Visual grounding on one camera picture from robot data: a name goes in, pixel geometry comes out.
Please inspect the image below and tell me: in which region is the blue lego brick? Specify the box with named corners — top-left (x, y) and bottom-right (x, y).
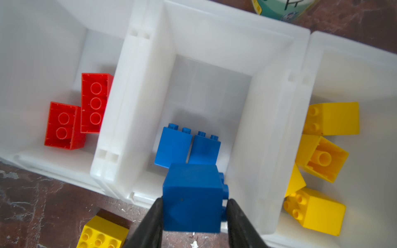
top-left (162, 163), bottom-right (229, 233)
top-left (154, 123), bottom-right (193, 168)

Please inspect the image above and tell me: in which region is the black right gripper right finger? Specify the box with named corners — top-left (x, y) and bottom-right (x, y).
top-left (226, 199), bottom-right (269, 248)

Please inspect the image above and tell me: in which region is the yellow lego brick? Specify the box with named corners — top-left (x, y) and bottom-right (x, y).
top-left (283, 187), bottom-right (346, 236)
top-left (77, 216), bottom-right (129, 248)

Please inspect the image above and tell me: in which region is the right white bin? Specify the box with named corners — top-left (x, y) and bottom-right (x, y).
top-left (263, 31), bottom-right (397, 248)

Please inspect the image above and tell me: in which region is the middle white bin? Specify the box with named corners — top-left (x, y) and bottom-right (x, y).
top-left (90, 1), bottom-right (311, 235)

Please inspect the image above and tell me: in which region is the long red lego brick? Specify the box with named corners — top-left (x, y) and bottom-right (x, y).
top-left (81, 73), bottom-right (114, 134)

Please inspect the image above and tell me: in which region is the white bin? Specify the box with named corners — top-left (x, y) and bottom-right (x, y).
top-left (263, 31), bottom-right (397, 248)
top-left (90, 1), bottom-right (311, 235)
top-left (1, 1), bottom-right (134, 194)

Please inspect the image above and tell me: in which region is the left white bin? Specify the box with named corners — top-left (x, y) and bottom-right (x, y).
top-left (1, 1), bottom-right (134, 194)

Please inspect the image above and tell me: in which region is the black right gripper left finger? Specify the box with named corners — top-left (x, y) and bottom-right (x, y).
top-left (124, 197), bottom-right (164, 248)

